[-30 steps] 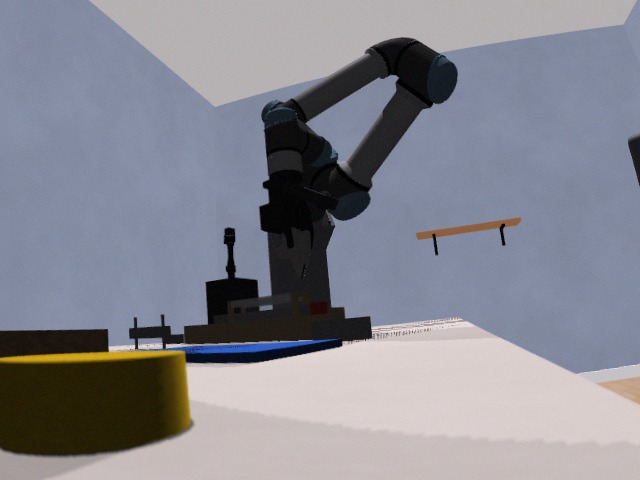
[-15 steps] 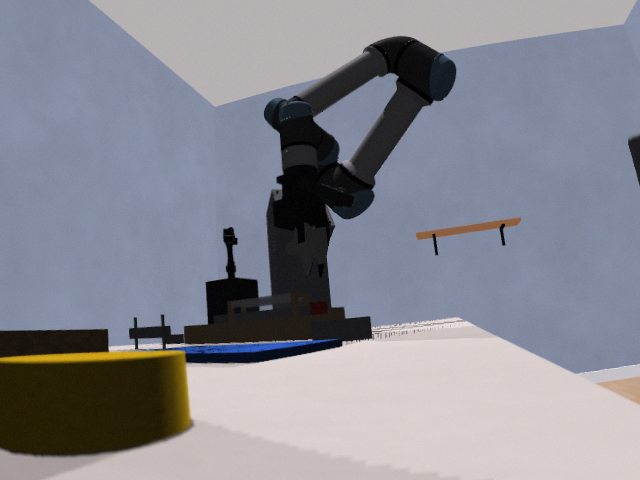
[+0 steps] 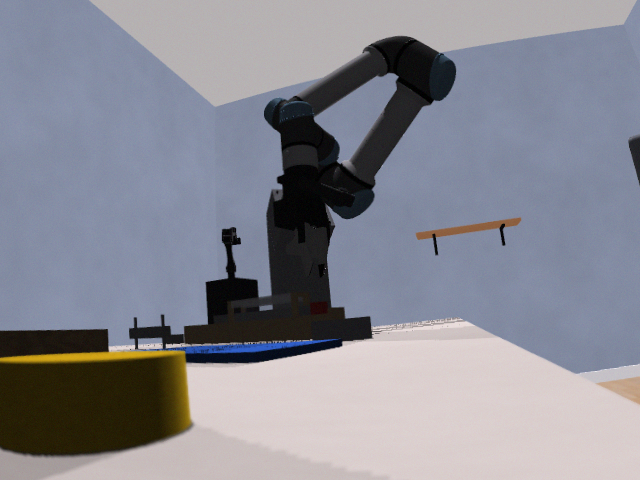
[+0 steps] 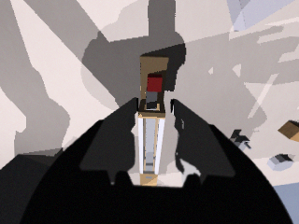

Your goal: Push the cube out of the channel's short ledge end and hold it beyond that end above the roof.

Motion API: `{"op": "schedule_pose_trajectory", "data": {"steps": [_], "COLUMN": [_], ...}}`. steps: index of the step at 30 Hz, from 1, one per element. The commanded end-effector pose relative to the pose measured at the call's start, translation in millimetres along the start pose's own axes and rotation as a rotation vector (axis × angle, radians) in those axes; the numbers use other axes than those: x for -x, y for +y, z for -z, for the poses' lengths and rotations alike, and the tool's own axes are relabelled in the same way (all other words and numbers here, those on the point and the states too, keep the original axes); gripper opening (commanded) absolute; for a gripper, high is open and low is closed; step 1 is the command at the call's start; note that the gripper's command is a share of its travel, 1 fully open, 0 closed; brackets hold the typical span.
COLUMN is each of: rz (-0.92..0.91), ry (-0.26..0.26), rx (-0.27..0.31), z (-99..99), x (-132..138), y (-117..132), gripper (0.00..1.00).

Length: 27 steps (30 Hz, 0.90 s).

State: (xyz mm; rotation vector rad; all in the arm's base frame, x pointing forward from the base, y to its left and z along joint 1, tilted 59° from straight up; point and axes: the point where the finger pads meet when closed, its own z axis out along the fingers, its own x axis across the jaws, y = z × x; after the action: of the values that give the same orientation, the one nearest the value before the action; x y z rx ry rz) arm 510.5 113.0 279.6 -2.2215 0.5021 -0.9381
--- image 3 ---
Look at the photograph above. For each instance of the dark olive cylinder with yellow top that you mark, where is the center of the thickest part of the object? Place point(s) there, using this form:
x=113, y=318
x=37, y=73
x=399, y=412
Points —
x=92, y=402

